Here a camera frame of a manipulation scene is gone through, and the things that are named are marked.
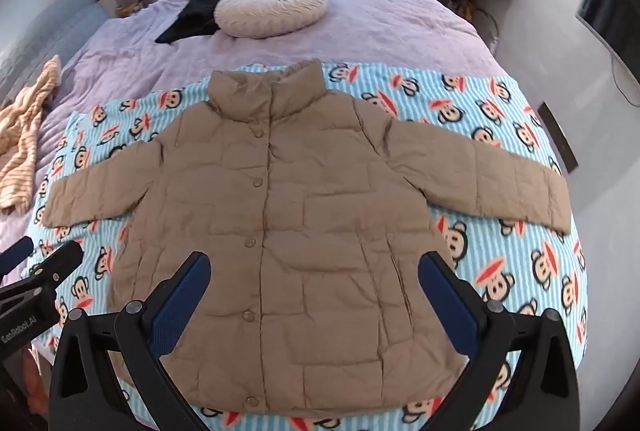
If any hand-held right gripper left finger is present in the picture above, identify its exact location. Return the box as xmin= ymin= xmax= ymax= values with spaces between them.
xmin=48 ymin=251 xmax=213 ymax=431

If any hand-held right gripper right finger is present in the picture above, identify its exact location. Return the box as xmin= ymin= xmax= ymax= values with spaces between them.
xmin=417 ymin=250 xmax=583 ymax=431

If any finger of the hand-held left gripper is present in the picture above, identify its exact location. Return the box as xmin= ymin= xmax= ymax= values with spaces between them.
xmin=0 ymin=236 xmax=35 ymax=283
xmin=0 ymin=241 xmax=85 ymax=301

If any tan puffer jacket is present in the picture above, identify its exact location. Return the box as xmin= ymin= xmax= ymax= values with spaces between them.
xmin=41 ymin=58 xmax=573 ymax=417

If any blue striped monkey print blanket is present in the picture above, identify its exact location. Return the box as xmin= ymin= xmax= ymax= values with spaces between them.
xmin=25 ymin=61 xmax=588 ymax=431

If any orange striped cloth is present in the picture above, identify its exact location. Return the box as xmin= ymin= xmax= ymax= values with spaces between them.
xmin=0 ymin=54 xmax=63 ymax=212

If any grey quilted headboard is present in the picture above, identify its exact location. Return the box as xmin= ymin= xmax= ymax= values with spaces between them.
xmin=0 ymin=0 xmax=108 ymax=107

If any purple bed cover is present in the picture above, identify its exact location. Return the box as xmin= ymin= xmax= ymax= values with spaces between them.
xmin=0 ymin=0 xmax=507 ymax=292

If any black cloth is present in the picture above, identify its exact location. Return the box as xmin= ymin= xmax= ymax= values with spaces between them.
xmin=154 ymin=0 xmax=248 ymax=44

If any round cream cushion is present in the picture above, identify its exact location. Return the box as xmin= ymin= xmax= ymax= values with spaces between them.
xmin=214 ymin=0 xmax=328 ymax=38

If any black wall cable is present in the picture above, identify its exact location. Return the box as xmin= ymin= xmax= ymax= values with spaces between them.
xmin=609 ymin=51 xmax=640 ymax=108

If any wall television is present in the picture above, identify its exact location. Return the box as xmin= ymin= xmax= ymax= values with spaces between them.
xmin=575 ymin=0 xmax=640 ymax=62

